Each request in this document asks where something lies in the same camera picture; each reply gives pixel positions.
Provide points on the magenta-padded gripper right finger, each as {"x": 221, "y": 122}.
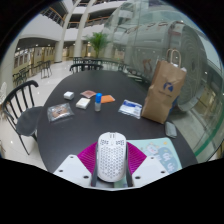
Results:
{"x": 136, "y": 158}

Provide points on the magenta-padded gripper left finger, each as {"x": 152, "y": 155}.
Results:
{"x": 86, "y": 156}

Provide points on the white perforated computer mouse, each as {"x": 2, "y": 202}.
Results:
{"x": 111, "y": 156}

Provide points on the pale green printed mouse pad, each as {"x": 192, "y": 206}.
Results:
{"x": 163, "y": 155}

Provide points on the white and blue pouch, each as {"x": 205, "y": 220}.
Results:
{"x": 130, "y": 108}

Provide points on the clear plastic snack packet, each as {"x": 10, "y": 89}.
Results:
{"x": 60, "y": 112}

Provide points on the flat white box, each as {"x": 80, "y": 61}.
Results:
{"x": 83, "y": 103}

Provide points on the small blue-capped bottle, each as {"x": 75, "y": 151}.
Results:
{"x": 98, "y": 102}

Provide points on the orange flat packet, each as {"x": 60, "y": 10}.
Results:
{"x": 108, "y": 99}

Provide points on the brown flat packet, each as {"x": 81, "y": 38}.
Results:
{"x": 88, "y": 93}

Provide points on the small white box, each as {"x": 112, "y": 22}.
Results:
{"x": 68, "y": 95}

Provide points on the black spindle-back chair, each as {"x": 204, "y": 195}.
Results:
{"x": 28, "y": 121}

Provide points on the brown paper carrier bag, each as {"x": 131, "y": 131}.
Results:
{"x": 163, "y": 93}

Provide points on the black chairs beyond table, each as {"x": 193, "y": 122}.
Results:
{"x": 85, "y": 67}

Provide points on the distant black chairs group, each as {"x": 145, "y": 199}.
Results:
{"x": 45, "y": 68}

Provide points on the large white cylindrical model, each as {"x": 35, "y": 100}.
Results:
{"x": 186, "y": 60}

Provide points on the green potted palm plant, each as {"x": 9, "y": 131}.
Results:
{"x": 98, "y": 41}

